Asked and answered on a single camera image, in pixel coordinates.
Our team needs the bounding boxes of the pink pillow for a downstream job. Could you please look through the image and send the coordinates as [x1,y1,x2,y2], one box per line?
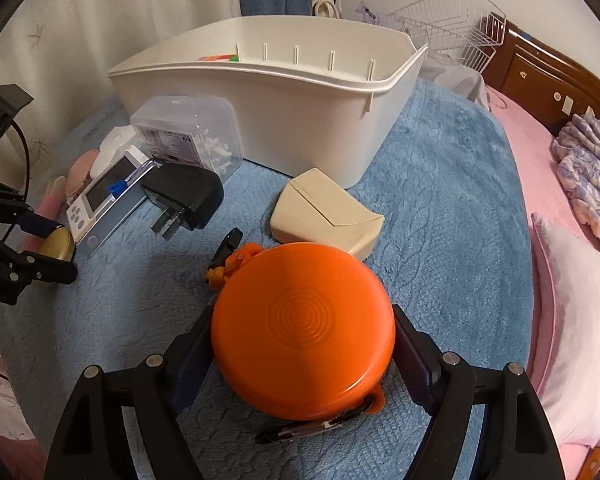
[527,212,600,448]

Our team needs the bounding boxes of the white wire basket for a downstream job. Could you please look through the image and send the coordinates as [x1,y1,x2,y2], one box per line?
[380,0,507,75]

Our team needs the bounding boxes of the clear plastic box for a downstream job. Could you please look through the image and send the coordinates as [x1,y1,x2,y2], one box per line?
[130,95,245,183]

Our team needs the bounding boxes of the blue fleece blanket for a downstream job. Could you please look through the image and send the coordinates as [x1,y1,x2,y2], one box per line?
[0,77,535,480]

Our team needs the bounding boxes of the pink bed sheet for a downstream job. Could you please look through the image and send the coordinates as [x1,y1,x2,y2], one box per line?
[480,85,600,466]

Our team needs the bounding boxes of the pink floral sheet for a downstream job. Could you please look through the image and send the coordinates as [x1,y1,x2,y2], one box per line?
[0,340,47,480]

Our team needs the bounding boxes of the white device with screen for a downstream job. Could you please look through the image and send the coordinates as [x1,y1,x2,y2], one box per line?
[66,146,161,260]

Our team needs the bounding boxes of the grey cloth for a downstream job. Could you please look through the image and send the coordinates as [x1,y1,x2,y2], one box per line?
[420,55,492,112]

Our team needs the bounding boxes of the white plastic bin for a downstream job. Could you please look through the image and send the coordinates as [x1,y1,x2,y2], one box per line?
[107,16,429,190]

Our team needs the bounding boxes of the floral purple blanket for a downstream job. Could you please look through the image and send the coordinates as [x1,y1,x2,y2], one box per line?
[551,112,600,261]

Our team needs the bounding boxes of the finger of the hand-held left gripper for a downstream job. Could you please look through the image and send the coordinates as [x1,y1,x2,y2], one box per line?
[0,180,61,238]
[0,230,79,288]

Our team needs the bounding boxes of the beige wedge-shaped box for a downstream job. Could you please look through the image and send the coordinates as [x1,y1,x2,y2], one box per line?
[270,167,385,262]

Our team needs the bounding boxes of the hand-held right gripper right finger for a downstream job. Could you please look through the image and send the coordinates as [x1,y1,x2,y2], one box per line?
[391,304,567,480]

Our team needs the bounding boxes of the pink domed case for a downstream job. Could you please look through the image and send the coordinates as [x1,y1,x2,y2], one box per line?
[66,152,101,197]

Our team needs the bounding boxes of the gold round tin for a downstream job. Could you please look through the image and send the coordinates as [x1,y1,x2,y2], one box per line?
[39,227,77,286]

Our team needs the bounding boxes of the pink hair roller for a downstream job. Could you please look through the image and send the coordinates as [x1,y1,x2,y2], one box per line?
[34,175,69,252]

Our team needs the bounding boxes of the wooden headboard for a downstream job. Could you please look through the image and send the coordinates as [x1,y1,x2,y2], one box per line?
[482,12,600,153]

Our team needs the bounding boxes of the white patterned curtain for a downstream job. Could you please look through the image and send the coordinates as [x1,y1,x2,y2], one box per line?
[0,0,242,211]

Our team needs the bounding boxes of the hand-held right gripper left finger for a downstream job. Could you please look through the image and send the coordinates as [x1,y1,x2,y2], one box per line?
[44,301,218,480]

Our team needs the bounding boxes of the black strap clip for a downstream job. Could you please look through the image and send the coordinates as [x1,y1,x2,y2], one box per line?
[211,227,244,273]

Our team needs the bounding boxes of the orange round case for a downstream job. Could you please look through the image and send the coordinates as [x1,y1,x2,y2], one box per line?
[207,241,397,422]

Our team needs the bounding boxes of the clear plastic bag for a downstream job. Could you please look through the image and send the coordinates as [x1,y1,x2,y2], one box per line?
[355,0,397,29]

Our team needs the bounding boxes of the black power adapter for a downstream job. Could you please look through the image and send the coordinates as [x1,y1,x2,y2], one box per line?
[141,162,226,241]

